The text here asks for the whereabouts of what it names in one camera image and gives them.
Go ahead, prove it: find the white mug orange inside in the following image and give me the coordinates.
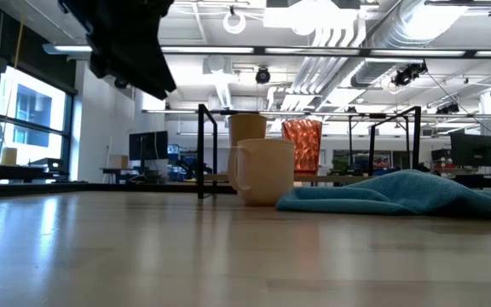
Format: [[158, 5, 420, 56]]
[[227, 138, 296, 207]]

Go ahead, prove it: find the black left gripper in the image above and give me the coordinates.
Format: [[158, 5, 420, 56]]
[[57, 0, 177, 101]]

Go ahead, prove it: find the blue microfibre cloth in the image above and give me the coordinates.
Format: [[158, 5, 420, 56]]
[[275, 169, 491, 222]]

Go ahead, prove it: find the black computer monitor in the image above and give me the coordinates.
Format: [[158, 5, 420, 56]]
[[128, 130, 169, 162], [449, 133, 491, 168]]

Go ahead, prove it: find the black hanging camera with cable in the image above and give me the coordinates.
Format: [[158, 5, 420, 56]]
[[391, 61, 491, 144]]

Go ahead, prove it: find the cardboard box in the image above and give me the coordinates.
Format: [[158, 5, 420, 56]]
[[108, 153, 130, 170]]

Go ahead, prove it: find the red faceted plastic cup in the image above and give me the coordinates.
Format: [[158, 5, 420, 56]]
[[281, 119, 323, 174]]

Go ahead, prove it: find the yellow plastic cup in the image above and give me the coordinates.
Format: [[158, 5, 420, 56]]
[[227, 113, 269, 148]]

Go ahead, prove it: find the silver ventilation duct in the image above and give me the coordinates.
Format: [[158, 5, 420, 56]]
[[349, 0, 447, 89]]

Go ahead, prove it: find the white cable loop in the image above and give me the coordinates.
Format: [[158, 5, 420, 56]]
[[222, 10, 247, 36]]

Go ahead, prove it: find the black overhead light beam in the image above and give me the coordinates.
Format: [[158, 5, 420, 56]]
[[43, 43, 491, 60]]

